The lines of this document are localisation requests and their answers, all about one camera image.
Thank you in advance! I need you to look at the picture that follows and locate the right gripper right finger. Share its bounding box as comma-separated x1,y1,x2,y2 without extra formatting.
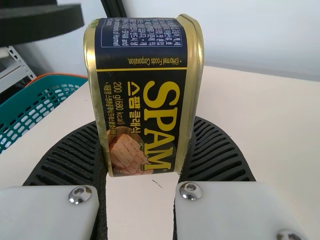
172,114,310,240

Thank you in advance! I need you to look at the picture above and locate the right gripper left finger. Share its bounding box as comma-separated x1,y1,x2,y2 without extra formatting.
0,120,111,240

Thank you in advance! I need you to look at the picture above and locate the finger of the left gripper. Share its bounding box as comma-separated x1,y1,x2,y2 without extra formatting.
0,3,86,49

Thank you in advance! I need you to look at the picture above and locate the rectangular tin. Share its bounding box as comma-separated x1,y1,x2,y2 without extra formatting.
83,13,205,179

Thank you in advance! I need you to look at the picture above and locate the teal shopping basket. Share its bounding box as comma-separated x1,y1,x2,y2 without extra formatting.
0,72,89,155

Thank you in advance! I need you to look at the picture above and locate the grey metal rack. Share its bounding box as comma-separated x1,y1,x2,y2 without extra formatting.
0,44,36,95

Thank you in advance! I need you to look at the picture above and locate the black post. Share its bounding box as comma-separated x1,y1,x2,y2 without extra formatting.
99,0,127,20

